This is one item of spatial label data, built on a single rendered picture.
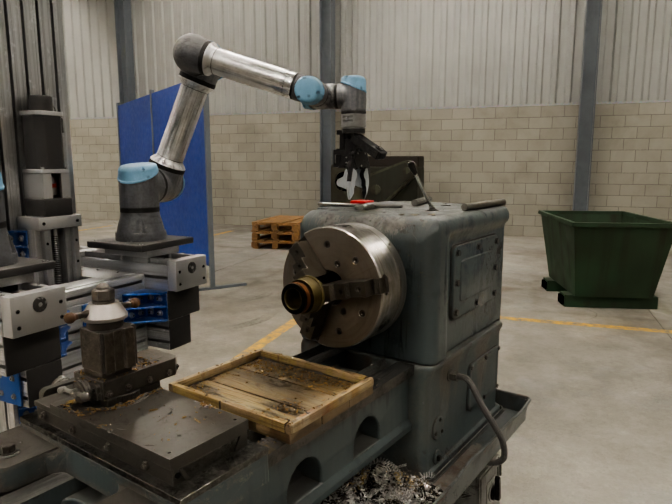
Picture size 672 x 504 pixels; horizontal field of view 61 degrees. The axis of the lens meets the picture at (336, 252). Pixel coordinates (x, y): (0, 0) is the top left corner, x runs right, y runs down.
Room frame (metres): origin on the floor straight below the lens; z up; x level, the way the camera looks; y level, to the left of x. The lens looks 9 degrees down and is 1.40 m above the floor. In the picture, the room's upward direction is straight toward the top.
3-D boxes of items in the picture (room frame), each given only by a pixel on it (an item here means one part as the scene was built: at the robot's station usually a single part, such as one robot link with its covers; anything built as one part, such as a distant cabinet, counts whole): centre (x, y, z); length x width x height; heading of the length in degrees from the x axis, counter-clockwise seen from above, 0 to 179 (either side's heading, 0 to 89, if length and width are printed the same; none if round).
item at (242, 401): (1.24, 0.14, 0.89); 0.36 x 0.30 x 0.04; 55
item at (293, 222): (9.63, 0.82, 0.22); 1.25 x 0.86 x 0.44; 164
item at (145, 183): (1.75, 0.60, 1.33); 0.13 x 0.12 x 0.14; 169
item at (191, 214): (7.87, 2.47, 1.18); 4.12 x 0.80 x 2.35; 33
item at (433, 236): (1.79, -0.23, 1.06); 0.59 x 0.48 x 0.39; 145
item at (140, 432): (0.95, 0.37, 0.95); 0.43 x 0.17 x 0.05; 55
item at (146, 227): (1.75, 0.60, 1.21); 0.15 x 0.15 x 0.10
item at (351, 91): (1.76, -0.05, 1.59); 0.09 x 0.08 x 0.11; 79
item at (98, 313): (0.99, 0.42, 1.13); 0.08 x 0.08 x 0.03
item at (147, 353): (1.01, 0.40, 0.99); 0.20 x 0.10 x 0.05; 145
